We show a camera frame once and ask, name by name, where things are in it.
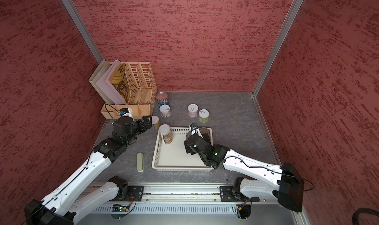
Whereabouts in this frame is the dark can brown lid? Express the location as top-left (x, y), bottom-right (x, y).
top-left (199, 127), bottom-right (210, 136)

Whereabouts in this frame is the tall yellow blue can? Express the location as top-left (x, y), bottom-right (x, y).
top-left (159, 124), bottom-right (173, 144)

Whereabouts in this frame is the white plastic basket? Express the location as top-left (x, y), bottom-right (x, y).
top-left (152, 127), bottom-right (213, 172)

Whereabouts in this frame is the blue can pink lid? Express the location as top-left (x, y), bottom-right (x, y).
top-left (186, 131), bottom-right (192, 140)
top-left (156, 92), bottom-right (169, 107)

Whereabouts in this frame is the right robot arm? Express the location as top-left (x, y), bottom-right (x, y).
top-left (184, 133), bottom-right (305, 212)

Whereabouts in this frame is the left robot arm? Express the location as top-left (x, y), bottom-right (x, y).
top-left (24, 115), bottom-right (152, 225)

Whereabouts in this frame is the yellow can white lid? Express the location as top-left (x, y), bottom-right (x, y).
top-left (152, 115), bottom-right (160, 129)

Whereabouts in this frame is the small pink white can left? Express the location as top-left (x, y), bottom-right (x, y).
top-left (159, 104), bottom-right (171, 118)

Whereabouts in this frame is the small green can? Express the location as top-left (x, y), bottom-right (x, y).
top-left (198, 109), bottom-right (210, 123)

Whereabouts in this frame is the olive pencil case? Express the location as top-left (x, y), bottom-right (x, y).
top-left (136, 152), bottom-right (144, 173)

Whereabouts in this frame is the lilac folder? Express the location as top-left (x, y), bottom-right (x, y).
top-left (89, 59), bottom-right (123, 105)

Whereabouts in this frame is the beige desk file organizer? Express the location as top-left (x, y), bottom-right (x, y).
top-left (101, 62), bottom-right (157, 120)

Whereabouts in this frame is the yellow patterned book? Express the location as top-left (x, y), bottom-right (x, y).
top-left (108, 63), bottom-right (130, 104)

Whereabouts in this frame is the beige folder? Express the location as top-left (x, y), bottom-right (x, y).
top-left (88, 59), bottom-right (114, 106)

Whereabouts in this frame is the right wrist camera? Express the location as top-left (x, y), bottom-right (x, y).
top-left (189, 123), bottom-right (201, 136)

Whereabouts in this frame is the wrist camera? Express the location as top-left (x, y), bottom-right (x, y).
top-left (189, 123), bottom-right (201, 136)
top-left (119, 108), bottom-right (133, 119)

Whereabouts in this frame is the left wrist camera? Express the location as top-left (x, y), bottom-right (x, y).
top-left (119, 108), bottom-right (133, 119)

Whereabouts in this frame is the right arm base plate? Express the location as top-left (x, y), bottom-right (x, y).
top-left (219, 186), bottom-right (246, 203)

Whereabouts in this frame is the aluminium front rail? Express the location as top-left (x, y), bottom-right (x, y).
top-left (60, 183), bottom-right (297, 204)

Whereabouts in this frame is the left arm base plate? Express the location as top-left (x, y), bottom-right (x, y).
top-left (114, 186), bottom-right (145, 202)

